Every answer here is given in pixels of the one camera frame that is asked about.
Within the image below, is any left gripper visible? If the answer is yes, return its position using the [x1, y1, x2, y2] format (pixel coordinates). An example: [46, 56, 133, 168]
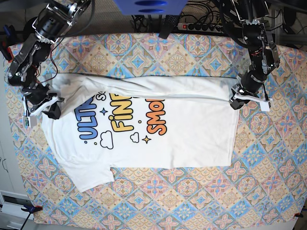
[229, 73, 265, 110]

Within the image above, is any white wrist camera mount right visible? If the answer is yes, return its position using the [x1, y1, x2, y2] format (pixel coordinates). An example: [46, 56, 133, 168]
[22, 96, 57, 127]

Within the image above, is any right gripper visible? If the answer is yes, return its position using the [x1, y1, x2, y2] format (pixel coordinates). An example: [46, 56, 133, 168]
[22, 83, 65, 120]

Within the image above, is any black remote-like device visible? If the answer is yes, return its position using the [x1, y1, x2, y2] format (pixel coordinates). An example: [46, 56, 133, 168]
[159, 15, 179, 39]

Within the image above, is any orange black clamp left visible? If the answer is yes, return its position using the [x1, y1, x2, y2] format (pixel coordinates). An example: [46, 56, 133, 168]
[21, 205, 43, 214]

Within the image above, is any orange black clamp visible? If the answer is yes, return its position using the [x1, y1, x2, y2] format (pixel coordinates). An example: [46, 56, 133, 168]
[295, 213, 304, 218]
[21, 205, 43, 214]

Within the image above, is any blue plastic box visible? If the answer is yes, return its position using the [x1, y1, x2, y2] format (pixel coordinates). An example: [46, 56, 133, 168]
[114, 0, 188, 15]

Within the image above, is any black power strip red switch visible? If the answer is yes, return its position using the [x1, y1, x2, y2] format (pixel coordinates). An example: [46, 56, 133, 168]
[177, 23, 223, 33]

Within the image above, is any orange black clamp right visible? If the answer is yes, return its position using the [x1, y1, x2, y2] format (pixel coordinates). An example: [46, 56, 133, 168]
[295, 213, 304, 218]

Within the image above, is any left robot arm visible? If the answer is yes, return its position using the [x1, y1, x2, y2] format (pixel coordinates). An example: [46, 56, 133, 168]
[229, 0, 280, 112]

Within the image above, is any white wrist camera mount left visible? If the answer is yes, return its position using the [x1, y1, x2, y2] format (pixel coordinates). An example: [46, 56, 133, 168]
[234, 93, 273, 112]

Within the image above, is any colourful patterned tablecloth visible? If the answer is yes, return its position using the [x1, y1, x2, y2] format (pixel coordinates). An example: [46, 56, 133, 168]
[0, 34, 307, 230]

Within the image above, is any red blue clamp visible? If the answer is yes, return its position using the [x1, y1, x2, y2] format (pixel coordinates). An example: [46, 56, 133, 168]
[0, 25, 15, 63]

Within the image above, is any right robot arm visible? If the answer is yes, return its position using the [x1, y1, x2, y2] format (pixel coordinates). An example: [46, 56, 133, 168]
[7, 0, 95, 127]

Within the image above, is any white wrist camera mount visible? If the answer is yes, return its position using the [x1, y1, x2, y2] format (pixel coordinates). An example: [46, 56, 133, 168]
[22, 96, 57, 127]
[234, 93, 273, 112]

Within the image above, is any white printed T-shirt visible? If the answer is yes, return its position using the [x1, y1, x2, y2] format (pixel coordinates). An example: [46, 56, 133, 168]
[42, 74, 239, 192]

